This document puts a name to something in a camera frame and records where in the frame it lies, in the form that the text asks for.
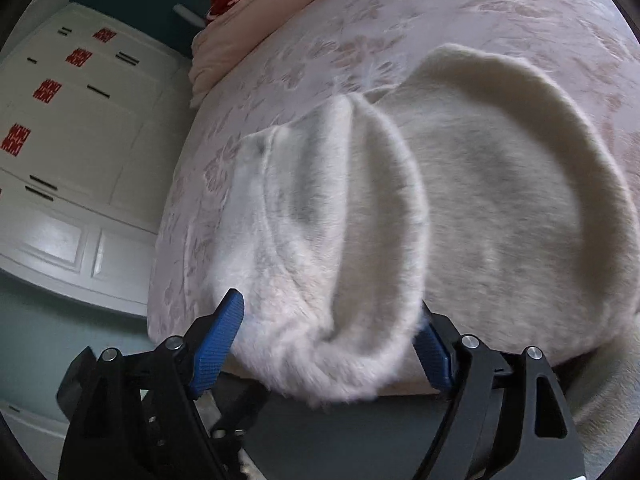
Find bed with floral sheet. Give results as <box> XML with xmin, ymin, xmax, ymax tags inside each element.
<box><xmin>146</xmin><ymin>0</ymin><xmax>640</xmax><ymax>361</ymax></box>

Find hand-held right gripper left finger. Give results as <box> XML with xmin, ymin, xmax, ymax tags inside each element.
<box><xmin>57</xmin><ymin>288</ymin><xmax>246</xmax><ymax>480</ymax></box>

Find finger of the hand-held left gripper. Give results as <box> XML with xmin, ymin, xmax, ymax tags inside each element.
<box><xmin>200</xmin><ymin>379</ymin><xmax>272</xmax><ymax>442</ymax></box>
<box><xmin>56</xmin><ymin>347</ymin><xmax>98</xmax><ymax>418</ymax></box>

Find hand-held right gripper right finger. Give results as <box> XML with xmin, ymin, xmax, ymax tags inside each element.
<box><xmin>412</xmin><ymin>302</ymin><xmax>587</xmax><ymax>480</ymax></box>

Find white knit sweater black hearts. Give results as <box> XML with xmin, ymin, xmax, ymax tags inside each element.
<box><xmin>206</xmin><ymin>42</ymin><xmax>640</xmax><ymax>403</ymax></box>

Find pink duvet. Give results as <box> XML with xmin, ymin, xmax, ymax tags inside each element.
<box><xmin>189</xmin><ymin>0</ymin><xmax>376</xmax><ymax>107</ymax></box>

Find row of black wardrobe handles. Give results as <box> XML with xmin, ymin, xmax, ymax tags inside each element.
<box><xmin>25</xmin><ymin>27</ymin><xmax>141</xmax><ymax>202</ymax></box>

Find white wardrobe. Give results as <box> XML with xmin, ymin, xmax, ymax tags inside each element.
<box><xmin>0</xmin><ymin>2</ymin><xmax>201</xmax><ymax>318</ymax></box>

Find white bedpost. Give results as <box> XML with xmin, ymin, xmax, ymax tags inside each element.
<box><xmin>172</xmin><ymin>4</ymin><xmax>207</xmax><ymax>29</ymax></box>

